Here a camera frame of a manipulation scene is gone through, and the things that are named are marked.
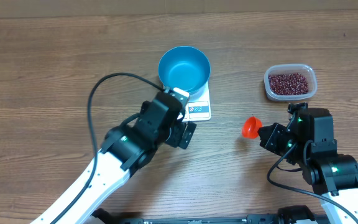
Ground red beans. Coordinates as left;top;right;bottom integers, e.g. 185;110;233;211
268;73;309;95

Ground white digital kitchen scale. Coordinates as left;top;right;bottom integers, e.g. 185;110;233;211
173;81;212;122

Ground blue bowl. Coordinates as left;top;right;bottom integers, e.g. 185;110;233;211
158;46;211;95

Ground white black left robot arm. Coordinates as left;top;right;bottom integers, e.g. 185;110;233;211
34;88;196;223

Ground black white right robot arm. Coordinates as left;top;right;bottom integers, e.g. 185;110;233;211
257;103;358;223

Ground red scoop with blue handle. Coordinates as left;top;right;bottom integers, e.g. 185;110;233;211
242;116;263;139

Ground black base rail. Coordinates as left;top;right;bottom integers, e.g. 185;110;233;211
91;208;326;224

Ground clear plastic container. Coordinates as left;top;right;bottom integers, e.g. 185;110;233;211
264;63;318;101

